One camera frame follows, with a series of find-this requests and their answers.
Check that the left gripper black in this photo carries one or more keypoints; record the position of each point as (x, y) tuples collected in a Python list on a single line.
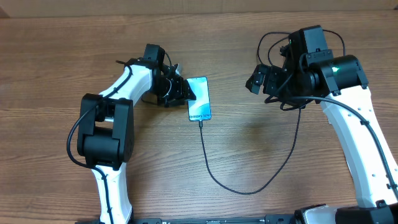
[(181, 85)]

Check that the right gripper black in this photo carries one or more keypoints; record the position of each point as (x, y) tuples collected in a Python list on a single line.
[(272, 77)]

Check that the Samsung Galaxy smartphone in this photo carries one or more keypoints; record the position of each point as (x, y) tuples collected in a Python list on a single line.
[(199, 109)]

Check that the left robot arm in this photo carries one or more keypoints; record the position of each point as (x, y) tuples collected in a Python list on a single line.
[(105, 128)]

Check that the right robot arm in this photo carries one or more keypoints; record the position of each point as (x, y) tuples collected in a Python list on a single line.
[(311, 73)]

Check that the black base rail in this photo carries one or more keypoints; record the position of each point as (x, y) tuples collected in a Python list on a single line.
[(267, 219)]

